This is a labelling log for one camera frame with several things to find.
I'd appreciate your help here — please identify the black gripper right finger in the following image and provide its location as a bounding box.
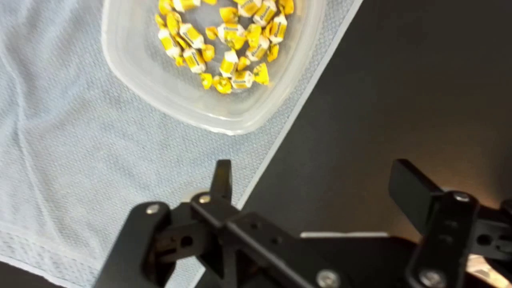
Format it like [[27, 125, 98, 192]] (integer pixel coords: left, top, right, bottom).
[[387, 159, 512, 288]]

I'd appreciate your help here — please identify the round black table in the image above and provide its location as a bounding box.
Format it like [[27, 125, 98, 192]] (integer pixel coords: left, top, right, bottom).
[[0, 0, 512, 288]]

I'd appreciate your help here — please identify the clear plastic sweets bowl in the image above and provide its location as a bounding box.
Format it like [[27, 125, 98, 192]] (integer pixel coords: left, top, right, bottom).
[[101, 0, 328, 136]]

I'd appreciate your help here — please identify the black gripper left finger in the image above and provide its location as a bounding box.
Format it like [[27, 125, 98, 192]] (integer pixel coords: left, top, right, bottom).
[[94, 159, 344, 288]]

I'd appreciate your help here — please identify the yellow wrapped sweet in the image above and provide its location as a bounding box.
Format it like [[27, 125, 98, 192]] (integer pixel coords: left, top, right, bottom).
[[230, 69, 256, 93], [181, 47, 208, 74], [157, 28, 182, 60], [216, 21, 246, 47], [266, 13, 290, 45], [178, 21, 206, 52], [251, 61, 272, 87], [218, 48, 240, 79]]

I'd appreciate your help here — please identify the blue towel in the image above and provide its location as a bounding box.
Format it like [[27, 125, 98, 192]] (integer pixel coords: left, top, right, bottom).
[[0, 0, 365, 288]]

